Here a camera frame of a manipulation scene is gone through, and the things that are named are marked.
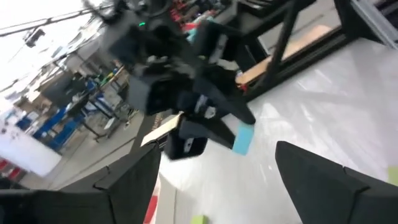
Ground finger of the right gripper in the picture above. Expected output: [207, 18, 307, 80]
[178, 115, 236, 150]
[192, 77, 257, 126]

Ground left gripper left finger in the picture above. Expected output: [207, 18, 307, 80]
[0, 144, 162, 224]

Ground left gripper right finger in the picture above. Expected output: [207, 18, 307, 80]
[275, 141, 398, 224]

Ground small teal block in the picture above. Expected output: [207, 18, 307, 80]
[231, 121, 256, 157]

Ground red block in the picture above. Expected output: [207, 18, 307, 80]
[143, 194, 160, 224]

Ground green rectangular block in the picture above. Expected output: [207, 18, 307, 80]
[189, 214, 210, 224]
[387, 165, 398, 188]

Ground white panel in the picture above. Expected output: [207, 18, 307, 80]
[0, 130, 62, 179]

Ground blue storage bins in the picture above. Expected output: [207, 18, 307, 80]
[15, 77, 91, 154]

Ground black metal table frame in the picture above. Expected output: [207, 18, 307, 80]
[239, 0, 398, 102]

